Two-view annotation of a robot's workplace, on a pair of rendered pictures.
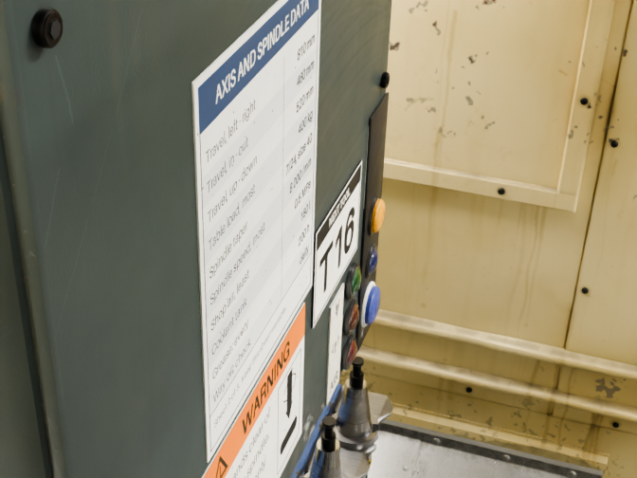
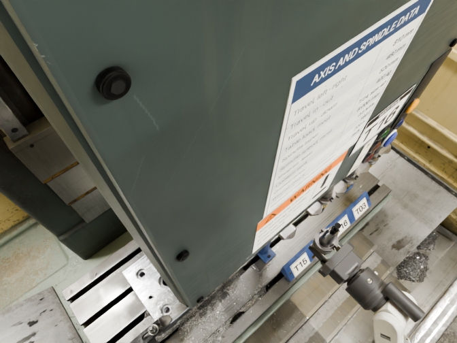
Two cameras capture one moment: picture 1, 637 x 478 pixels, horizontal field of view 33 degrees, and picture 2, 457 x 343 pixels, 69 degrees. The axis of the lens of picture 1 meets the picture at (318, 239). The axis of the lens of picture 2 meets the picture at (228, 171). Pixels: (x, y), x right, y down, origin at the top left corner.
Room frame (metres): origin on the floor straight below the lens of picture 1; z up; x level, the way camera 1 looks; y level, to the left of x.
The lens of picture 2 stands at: (0.23, 0.00, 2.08)
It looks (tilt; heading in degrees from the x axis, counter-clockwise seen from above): 59 degrees down; 33
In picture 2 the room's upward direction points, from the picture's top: straight up
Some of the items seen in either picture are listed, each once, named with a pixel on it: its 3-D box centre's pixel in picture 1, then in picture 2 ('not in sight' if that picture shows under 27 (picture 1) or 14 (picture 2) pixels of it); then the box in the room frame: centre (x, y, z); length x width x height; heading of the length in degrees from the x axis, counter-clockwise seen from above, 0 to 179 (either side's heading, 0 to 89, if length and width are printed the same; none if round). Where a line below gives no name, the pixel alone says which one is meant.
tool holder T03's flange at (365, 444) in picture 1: (353, 432); (369, 154); (0.97, -0.05, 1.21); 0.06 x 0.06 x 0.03
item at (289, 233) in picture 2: not in sight; (283, 228); (0.61, 0.06, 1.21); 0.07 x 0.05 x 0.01; 73
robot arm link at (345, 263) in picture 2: not in sight; (351, 272); (0.60, -0.15, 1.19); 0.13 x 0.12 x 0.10; 163
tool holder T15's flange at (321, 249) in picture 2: not in sight; (325, 241); (0.63, -0.05, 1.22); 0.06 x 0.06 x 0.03
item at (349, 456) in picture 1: (339, 463); (358, 163); (0.92, -0.03, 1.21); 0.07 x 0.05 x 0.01; 73
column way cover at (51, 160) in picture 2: not in sight; (118, 152); (0.57, 0.67, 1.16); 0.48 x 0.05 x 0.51; 163
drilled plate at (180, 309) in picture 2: not in sight; (179, 272); (0.38, 0.30, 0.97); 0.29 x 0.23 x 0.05; 163
